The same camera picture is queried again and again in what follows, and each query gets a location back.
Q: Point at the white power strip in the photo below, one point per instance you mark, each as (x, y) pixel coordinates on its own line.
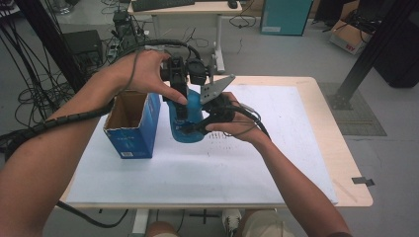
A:
(112, 51)

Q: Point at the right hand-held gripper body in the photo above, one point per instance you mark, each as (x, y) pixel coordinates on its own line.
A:
(215, 87)

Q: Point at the brown cardboard box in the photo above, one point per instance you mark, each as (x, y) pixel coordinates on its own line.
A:
(347, 39)

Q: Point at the blue cardboard box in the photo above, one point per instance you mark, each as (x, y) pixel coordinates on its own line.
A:
(135, 138)

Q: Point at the person's beige shorts leg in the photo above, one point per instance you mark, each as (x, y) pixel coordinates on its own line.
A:
(267, 225)

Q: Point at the black tape piece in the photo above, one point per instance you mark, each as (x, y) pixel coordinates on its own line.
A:
(362, 181)

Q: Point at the black metal frame post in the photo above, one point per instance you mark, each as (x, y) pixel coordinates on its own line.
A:
(52, 46)

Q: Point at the blue bottle with white cap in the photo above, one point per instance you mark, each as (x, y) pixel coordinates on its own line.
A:
(195, 108)

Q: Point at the person's left hand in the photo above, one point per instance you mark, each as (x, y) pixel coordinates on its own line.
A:
(141, 72)

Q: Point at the black cabinet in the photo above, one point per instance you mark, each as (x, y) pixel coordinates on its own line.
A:
(398, 56)

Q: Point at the white table sheet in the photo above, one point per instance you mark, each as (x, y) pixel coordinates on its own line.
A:
(197, 177)

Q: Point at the teal cabinet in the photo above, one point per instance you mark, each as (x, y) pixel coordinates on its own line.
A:
(286, 16)

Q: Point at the black keyboard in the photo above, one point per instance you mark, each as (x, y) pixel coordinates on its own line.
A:
(161, 4)

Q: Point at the person's bare knee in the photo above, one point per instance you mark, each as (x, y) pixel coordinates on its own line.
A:
(161, 230)

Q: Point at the dark floor mat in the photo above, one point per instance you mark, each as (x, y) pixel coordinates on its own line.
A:
(365, 121)

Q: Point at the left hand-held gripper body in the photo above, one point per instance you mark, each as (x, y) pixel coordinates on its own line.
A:
(178, 69)

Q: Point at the black computer mouse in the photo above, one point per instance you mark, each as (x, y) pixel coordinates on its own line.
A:
(232, 4)

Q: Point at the person's white shoe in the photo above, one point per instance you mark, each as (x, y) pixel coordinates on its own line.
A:
(231, 220)

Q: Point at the black box on floor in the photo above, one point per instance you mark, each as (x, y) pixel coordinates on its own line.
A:
(84, 46)

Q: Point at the white desk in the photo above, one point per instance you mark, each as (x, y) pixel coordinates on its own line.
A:
(217, 6)

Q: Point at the person's right hand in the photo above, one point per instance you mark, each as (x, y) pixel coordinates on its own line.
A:
(243, 126)

